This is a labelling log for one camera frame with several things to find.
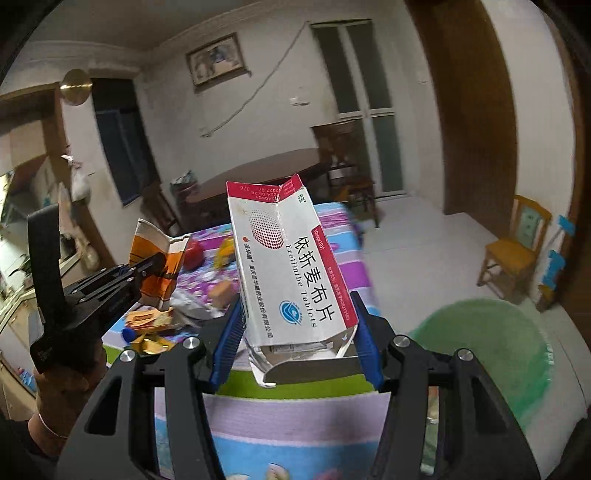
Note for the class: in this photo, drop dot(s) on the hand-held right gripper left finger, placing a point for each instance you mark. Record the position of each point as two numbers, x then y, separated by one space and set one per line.
226 344

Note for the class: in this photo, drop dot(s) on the crumpled grey wrapper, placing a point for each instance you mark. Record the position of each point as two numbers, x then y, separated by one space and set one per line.
198 307

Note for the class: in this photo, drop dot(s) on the framed wall picture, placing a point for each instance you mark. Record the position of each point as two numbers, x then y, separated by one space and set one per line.
214 59

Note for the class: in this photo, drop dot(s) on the blue tape strip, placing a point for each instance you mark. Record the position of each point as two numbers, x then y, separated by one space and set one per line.
566 225

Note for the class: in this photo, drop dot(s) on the dark window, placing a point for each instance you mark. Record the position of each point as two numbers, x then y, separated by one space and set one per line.
122 143

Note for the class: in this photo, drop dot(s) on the blue bottle cap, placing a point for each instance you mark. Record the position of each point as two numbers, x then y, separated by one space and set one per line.
129 335

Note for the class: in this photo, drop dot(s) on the orange snack wrapper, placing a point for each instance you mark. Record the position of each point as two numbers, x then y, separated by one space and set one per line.
147 318

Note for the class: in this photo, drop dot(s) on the white and red medicine box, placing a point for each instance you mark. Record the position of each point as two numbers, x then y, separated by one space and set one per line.
286 258

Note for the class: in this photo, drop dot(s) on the yellow plastic packet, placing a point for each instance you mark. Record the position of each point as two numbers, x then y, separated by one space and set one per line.
224 253

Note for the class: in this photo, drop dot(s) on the white light switch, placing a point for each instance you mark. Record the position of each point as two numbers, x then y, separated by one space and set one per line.
298 101

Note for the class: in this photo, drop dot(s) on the dark wooden chair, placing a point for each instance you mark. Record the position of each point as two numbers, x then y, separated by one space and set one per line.
341 138
157 203

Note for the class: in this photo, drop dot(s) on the plain brown wooden door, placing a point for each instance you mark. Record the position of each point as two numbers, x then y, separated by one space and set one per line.
461 101

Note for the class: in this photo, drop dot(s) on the frosted glass double door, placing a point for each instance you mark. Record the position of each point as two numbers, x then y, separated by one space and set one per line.
364 83

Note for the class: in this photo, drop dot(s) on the round gold wall clock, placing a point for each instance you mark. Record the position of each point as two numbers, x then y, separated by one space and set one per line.
76 86

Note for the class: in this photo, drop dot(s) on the orange white box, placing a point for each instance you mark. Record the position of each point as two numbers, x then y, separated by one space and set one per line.
159 290

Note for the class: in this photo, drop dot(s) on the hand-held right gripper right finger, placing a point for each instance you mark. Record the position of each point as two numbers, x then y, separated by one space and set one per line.
368 344

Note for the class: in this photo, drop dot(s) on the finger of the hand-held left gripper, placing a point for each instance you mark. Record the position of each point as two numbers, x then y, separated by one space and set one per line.
111 300
124 273

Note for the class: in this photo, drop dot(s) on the small light wooden chair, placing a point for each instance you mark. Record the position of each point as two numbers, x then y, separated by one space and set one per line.
508 251

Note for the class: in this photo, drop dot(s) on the brown block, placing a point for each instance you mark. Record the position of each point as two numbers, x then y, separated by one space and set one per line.
220 294

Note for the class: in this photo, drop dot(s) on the blue tape patch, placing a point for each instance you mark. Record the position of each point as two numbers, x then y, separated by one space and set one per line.
556 267

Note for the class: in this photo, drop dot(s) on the person's left forearm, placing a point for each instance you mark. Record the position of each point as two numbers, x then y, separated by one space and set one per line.
27 450

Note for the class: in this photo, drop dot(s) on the dark round wooden table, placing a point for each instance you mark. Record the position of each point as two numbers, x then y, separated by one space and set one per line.
258 170

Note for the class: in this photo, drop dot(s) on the white plastic bag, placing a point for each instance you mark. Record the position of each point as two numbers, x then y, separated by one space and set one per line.
81 184

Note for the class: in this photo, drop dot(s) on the gold foil wrapper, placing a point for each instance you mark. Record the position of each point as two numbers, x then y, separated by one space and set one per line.
150 344

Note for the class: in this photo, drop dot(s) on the floral striped tablecloth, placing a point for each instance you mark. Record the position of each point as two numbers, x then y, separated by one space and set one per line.
295 415

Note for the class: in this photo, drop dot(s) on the person's left hand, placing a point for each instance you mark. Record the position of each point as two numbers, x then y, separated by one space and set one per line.
64 387

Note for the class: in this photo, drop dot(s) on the red apple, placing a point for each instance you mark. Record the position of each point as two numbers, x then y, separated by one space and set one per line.
194 254

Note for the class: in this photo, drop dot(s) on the round bin with green liner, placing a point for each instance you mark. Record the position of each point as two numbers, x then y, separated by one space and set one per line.
480 350

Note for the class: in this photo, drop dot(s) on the wooden cabinet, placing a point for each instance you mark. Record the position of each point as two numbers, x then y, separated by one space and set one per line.
27 138

